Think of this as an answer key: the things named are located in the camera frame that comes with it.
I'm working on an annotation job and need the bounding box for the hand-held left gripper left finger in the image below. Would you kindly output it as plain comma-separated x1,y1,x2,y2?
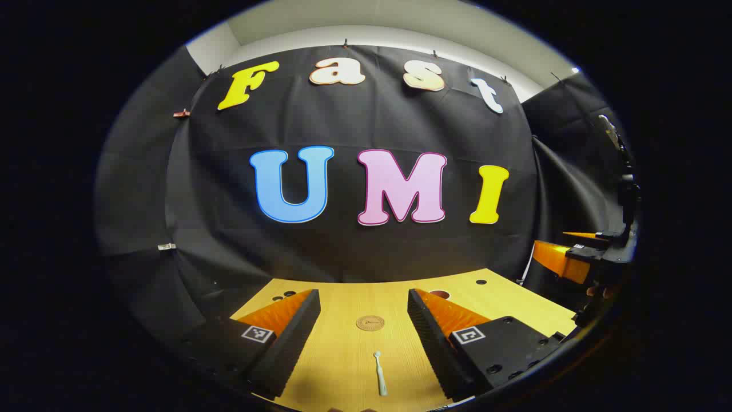
177,289,321,401

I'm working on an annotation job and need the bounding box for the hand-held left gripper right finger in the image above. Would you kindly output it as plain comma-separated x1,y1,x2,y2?
407,288,567,402

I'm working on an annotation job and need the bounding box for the white toothbrush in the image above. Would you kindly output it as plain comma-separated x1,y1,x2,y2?
373,351,388,397

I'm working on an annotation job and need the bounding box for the light wooden desktop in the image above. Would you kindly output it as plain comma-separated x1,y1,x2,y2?
229,268,577,412

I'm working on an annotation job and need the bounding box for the black backdrop cloth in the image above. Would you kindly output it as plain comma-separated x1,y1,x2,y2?
94,45,635,344

